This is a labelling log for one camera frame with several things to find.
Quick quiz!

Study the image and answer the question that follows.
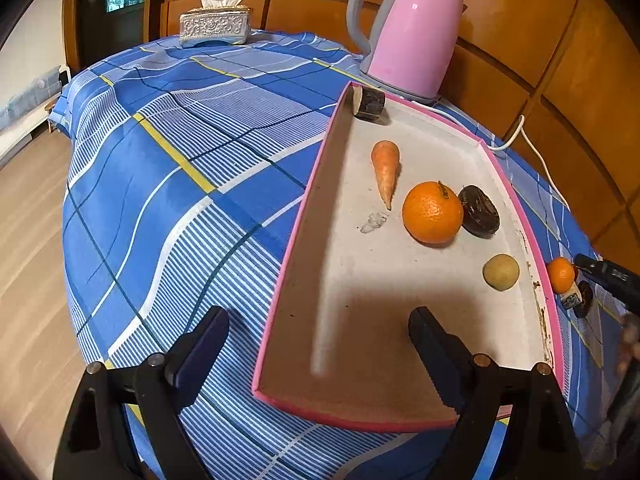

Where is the large sugarcane piece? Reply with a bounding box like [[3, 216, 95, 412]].
[[351, 85, 387, 123]]

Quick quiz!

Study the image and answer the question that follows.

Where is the dark water chestnut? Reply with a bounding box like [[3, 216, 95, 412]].
[[458, 185, 501, 237], [575, 281, 595, 319]]

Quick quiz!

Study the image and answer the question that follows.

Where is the silver embossed tissue box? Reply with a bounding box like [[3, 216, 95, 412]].
[[179, 5, 251, 47]]

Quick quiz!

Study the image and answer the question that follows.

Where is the pink electric kettle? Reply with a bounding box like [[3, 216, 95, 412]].
[[346, 0, 468, 98]]

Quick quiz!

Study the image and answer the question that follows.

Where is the dark door with glass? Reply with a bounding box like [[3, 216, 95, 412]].
[[77, 0, 166, 68]]

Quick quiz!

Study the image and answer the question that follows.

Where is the white power cord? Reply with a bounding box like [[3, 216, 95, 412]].
[[432, 115, 571, 211]]

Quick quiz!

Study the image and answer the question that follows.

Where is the small wooden stool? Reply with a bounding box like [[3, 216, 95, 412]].
[[44, 97, 63, 133]]

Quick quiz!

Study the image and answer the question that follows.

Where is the blue plaid tablecloth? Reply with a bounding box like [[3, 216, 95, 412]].
[[47, 30, 626, 480]]

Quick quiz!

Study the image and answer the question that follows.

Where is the orange mandarin with stem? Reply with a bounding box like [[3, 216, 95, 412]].
[[401, 180, 464, 246]]

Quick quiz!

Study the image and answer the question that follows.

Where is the white bench with plaid cushion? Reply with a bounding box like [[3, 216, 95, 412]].
[[0, 65, 68, 161]]

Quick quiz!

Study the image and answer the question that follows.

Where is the pink-edged white tray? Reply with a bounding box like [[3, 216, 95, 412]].
[[251, 81, 568, 433]]

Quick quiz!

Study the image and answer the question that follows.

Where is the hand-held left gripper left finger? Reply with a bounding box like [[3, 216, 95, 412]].
[[52, 305, 231, 480]]

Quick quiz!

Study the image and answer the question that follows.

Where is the small yellow potato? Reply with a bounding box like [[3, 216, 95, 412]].
[[482, 254, 521, 292]]

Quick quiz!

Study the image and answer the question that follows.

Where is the person's right hand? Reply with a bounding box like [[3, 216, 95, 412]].
[[617, 312, 640, 377]]

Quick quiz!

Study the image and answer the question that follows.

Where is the carrot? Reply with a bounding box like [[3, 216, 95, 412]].
[[371, 140, 401, 211]]

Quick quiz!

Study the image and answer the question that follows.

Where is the white and blue small object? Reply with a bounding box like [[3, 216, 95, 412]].
[[560, 282, 583, 311]]

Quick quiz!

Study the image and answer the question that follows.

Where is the grey kettle base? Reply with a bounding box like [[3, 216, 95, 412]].
[[360, 65, 443, 106]]

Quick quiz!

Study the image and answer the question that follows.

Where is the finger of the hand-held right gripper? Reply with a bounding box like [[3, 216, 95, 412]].
[[574, 253, 608, 278]]

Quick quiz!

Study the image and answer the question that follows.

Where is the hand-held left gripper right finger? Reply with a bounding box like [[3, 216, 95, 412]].
[[407, 306, 583, 480]]

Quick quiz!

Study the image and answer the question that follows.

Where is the wooden wardrobe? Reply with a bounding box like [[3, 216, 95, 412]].
[[62, 0, 640, 266]]

